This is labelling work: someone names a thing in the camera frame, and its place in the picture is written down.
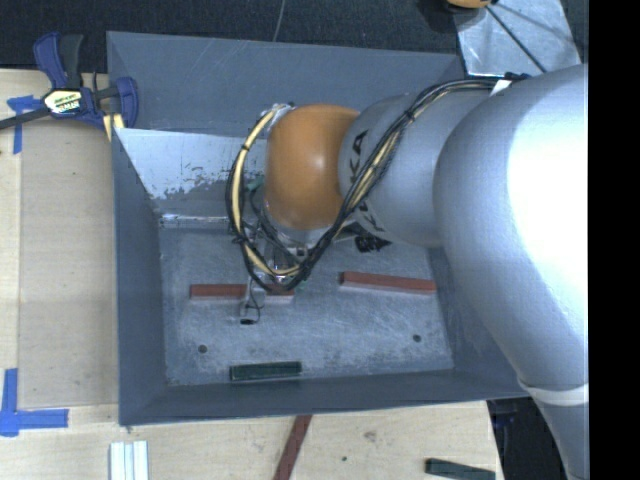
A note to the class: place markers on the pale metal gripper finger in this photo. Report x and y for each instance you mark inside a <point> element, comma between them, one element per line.
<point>248,295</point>

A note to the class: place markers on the pale wood board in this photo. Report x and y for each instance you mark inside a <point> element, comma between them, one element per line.
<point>65,268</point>

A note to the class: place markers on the grey metal bin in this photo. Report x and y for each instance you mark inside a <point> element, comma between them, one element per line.
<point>320,328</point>

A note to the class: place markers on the dark green flat block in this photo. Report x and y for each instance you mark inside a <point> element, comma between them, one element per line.
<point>265,371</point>

